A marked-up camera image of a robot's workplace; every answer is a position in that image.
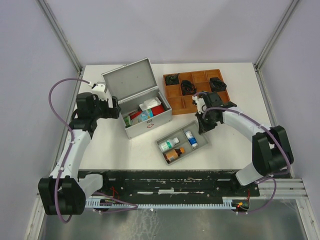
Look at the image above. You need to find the white blue bottle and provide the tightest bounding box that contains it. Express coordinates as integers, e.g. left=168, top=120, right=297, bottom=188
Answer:
left=184, top=130, right=198, bottom=148

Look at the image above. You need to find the grey plastic insert tray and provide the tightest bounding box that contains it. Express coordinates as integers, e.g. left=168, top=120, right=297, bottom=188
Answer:
left=155, top=120, right=209, bottom=166

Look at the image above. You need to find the grey metal box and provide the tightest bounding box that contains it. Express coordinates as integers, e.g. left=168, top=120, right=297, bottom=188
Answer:
left=102, top=58, right=172, bottom=139

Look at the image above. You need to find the blue cotton swab packet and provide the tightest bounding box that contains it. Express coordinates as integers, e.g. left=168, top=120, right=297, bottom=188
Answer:
left=135, top=109, right=154, bottom=123

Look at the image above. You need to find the small white bottle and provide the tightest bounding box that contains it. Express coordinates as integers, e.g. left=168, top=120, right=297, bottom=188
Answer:
left=158, top=137, right=180, bottom=153

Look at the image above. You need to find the brown bottle orange cap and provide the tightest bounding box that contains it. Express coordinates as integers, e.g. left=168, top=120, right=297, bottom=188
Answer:
left=164, top=147, right=185, bottom=164

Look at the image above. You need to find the red first aid pouch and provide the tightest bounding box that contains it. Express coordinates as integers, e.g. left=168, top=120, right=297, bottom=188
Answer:
left=129, top=104, right=165, bottom=120

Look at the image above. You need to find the small green packet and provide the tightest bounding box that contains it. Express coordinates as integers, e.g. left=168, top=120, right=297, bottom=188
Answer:
left=123, top=115, right=132, bottom=128

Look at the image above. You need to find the white gauze packet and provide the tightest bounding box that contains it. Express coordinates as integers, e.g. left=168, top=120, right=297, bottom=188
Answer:
left=139, top=97, right=162, bottom=111

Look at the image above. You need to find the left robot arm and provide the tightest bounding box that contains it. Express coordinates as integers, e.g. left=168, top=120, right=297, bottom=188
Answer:
left=38, top=92, right=121, bottom=216

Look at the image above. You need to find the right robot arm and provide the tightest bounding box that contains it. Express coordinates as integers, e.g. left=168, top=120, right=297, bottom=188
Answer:
left=192, top=92, right=294, bottom=196

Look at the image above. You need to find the rolled tie dark dotted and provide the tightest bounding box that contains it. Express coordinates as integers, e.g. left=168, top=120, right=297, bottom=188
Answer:
left=209, top=77, right=227, bottom=92

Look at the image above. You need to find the wooden compartment tray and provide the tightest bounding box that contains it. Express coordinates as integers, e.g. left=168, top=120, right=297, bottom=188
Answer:
left=163, top=69, right=230, bottom=115

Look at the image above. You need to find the rolled tie green pattern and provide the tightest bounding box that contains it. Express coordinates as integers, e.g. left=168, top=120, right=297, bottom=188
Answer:
left=164, top=74, right=179, bottom=86

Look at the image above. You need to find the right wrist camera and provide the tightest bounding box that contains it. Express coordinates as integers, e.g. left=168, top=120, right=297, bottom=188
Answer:
left=192, top=92, right=207, bottom=114

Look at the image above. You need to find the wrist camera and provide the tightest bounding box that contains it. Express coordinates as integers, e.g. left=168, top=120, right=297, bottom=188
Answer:
left=192, top=92, right=207, bottom=114
left=91, top=82, right=108, bottom=102

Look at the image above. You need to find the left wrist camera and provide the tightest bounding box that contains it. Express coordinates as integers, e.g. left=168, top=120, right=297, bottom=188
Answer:
left=91, top=82, right=108, bottom=102

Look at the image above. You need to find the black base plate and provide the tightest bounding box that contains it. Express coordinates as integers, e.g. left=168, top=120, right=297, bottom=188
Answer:
left=79, top=169, right=261, bottom=201

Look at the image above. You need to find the white slotted cable duct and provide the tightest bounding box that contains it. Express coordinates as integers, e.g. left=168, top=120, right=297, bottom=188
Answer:
left=84, top=197, right=237, bottom=209

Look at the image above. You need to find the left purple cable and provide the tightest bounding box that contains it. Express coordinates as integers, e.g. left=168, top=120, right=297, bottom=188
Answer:
left=48, top=78, right=139, bottom=224

